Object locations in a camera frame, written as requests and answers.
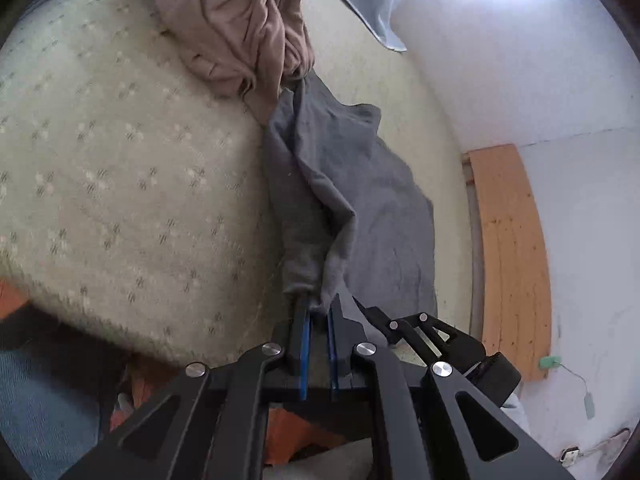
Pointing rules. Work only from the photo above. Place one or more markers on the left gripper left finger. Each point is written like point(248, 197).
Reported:
point(209, 423)

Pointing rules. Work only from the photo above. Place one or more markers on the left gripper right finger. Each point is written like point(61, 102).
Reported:
point(428, 422)

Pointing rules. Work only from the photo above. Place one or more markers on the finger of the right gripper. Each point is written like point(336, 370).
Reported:
point(433, 339)
point(389, 328)

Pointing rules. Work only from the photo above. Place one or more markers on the dark grey smile sweatshirt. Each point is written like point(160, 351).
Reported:
point(350, 213)

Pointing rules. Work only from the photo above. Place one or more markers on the wooden headboard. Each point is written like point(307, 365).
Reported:
point(517, 318)

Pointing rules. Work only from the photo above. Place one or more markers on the white power strip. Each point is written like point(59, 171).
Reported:
point(590, 408)

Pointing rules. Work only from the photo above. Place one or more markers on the pink garment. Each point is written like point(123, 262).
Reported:
point(245, 48)

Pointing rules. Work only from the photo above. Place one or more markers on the green wall plug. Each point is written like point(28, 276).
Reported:
point(549, 362)

